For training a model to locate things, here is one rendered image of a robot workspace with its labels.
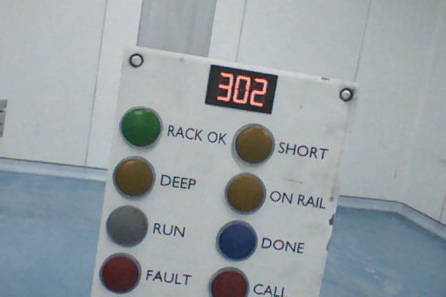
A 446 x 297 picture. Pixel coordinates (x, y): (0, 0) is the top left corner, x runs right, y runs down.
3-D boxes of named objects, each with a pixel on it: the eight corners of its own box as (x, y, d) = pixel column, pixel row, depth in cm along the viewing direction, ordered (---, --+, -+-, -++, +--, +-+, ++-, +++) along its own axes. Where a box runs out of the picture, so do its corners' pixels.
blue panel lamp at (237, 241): (253, 264, 34) (260, 227, 33) (215, 259, 33) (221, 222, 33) (252, 259, 34) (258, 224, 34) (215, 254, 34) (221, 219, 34)
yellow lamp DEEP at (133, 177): (150, 200, 33) (155, 162, 32) (110, 195, 32) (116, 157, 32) (151, 198, 33) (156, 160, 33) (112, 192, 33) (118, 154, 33)
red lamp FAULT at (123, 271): (136, 297, 33) (141, 260, 33) (97, 292, 33) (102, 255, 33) (137, 292, 34) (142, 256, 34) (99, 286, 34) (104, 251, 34)
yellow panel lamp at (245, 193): (261, 216, 33) (268, 178, 33) (224, 211, 33) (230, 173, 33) (260, 213, 34) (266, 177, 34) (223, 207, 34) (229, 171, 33)
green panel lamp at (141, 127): (157, 151, 32) (163, 111, 32) (117, 145, 32) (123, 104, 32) (158, 149, 33) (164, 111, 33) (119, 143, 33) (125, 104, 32)
